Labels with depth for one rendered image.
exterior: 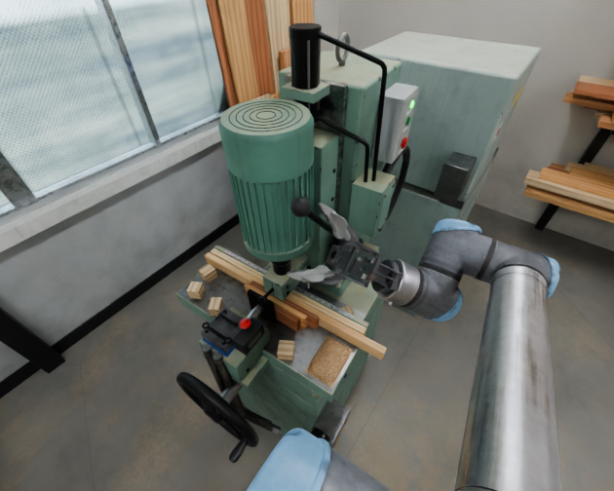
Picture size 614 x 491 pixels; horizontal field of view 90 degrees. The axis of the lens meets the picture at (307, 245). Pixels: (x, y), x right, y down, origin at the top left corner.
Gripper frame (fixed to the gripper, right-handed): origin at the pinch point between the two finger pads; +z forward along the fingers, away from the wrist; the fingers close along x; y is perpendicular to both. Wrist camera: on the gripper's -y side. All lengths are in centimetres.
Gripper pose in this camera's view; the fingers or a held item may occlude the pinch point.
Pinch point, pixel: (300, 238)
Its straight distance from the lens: 60.4
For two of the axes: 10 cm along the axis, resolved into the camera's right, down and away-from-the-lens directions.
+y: 2.7, 1.1, -9.6
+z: -8.7, -4.0, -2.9
